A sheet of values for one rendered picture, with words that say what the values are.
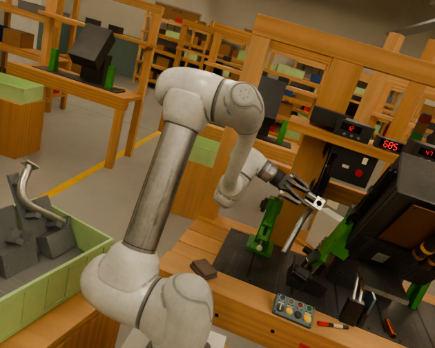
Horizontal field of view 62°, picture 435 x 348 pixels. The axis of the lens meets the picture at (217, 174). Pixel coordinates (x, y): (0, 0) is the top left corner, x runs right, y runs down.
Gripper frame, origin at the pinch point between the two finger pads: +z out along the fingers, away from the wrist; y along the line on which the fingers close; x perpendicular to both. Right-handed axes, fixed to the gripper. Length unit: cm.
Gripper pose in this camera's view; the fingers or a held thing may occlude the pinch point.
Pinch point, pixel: (312, 201)
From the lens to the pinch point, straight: 161.5
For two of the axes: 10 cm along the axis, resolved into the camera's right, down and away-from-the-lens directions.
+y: 5.4, -7.5, 3.9
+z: 8.2, 5.6, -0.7
